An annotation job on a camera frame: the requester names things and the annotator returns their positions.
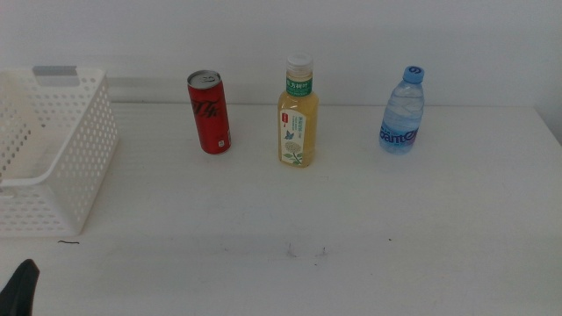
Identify yellow tea bottle white cap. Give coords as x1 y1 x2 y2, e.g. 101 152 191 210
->
277 52 321 169

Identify white perforated plastic basket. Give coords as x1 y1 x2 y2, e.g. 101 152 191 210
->
0 65 119 239

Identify red cola can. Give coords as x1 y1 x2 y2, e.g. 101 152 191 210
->
186 69 233 155

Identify clear water bottle blue cap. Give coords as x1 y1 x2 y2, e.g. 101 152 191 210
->
378 65 426 155

